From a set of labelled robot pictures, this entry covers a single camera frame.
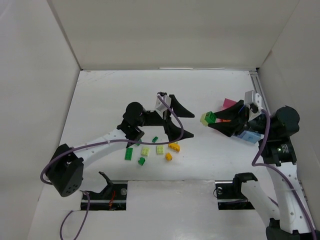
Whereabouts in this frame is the green square lego brick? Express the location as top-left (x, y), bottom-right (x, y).
top-left (200, 111), bottom-right (217, 127)

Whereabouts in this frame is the green lego plate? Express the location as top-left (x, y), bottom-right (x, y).
top-left (124, 147), bottom-right (134, 161)

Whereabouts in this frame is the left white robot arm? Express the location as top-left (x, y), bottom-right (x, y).
top-left (40, 92), bottom-right (195, 197)

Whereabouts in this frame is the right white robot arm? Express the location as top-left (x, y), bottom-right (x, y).
top-left (201, 100), bottom-right (320, 240)

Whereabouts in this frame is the pink container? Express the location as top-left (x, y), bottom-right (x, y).
top-left (221, 98), bottom-right (237, 111)

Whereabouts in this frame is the orange long lego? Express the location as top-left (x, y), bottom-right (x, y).
top-left (168, 142), bottom-right (181, 152)

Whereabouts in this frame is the blue container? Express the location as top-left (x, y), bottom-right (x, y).
top-left (237, 130), bottom-right (264, 144)

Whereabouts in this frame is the small dark green lego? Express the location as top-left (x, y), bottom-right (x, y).
top-left (151, 136), bottom-right (159, 143)

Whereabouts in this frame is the light green lego middle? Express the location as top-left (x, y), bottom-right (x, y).
top-left (156, 145), bottom-right (165, 155)

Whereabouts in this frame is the light green lego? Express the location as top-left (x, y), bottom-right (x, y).
top-left (156, 145), bottom-right (165, 155)
top-left (141, 147), bottom-right (150, 157)

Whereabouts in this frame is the orange small lego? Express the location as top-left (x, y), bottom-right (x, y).
top-left (165, 152), bottom-right (173, 161)

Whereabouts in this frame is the light green lego left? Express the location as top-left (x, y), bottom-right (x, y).
top-left (141, 147), bottom-right (150, 157)

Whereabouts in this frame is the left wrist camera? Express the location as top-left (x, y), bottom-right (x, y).
top-left (155, 92), bottom-right (172, 115)

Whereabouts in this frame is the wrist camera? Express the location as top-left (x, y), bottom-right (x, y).
top-left (155, 92), bottom-right (172, 115)
top-left (244, 90), bottom-right (263, 122)

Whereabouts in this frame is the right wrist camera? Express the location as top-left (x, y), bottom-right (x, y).
top-left (244, 90), bottom-right (263, 122)

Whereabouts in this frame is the aluminium rail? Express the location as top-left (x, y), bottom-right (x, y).
top-left (249, 70), bottom-right (270, 113)

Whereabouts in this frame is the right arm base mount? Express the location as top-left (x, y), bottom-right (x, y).
top-left (212, 172), bottom-right (258, 211)

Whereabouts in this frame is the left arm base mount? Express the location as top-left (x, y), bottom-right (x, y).
top-left (80, 171), bottom-right (128, 211)

